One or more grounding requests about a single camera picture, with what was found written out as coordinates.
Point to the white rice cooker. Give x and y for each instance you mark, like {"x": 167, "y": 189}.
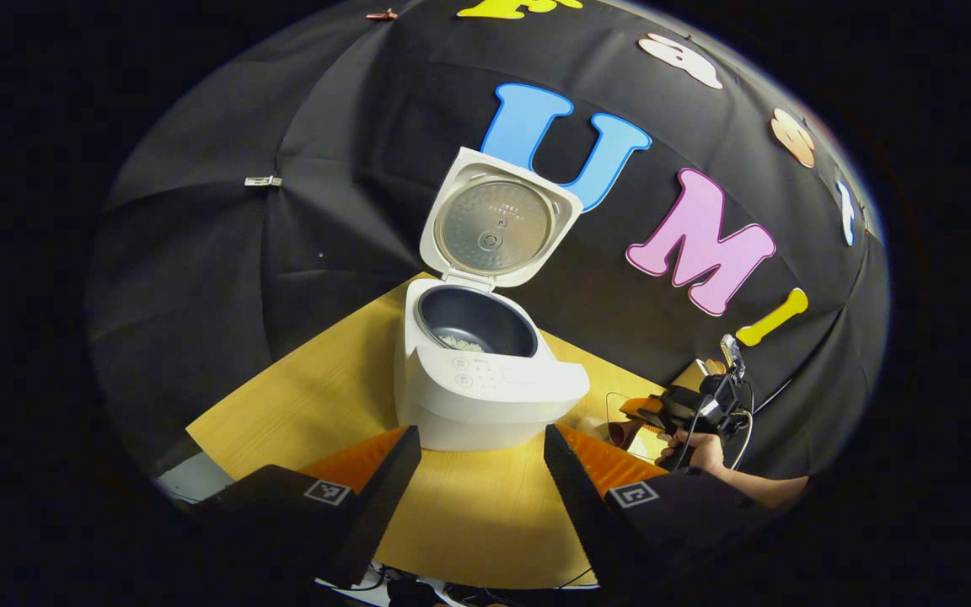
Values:
{"x": 494, "y": 405}

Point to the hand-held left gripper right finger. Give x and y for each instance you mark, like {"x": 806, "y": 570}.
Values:
{"x": 574, "y": 489}

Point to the black backdrop cloth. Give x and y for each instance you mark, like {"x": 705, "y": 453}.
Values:
{"x": 224, "y": 253}

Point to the white rice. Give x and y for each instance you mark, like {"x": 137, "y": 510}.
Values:
{"x": 462, "y": 343}

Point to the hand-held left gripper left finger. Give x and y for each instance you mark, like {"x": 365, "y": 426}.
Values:
{"x": 384, "y": 489}

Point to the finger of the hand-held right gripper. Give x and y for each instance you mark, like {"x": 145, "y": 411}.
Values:
{"x": 646, "y": 409}

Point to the wooden spoon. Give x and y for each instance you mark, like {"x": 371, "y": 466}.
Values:
{"x": 623, "y": 434}

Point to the copper cloth clip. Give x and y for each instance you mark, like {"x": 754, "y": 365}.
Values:
{"x": 382, "y": 14}

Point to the silver cloth clip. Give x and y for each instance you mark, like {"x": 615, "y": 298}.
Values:
{"x": 263, "y": 181}

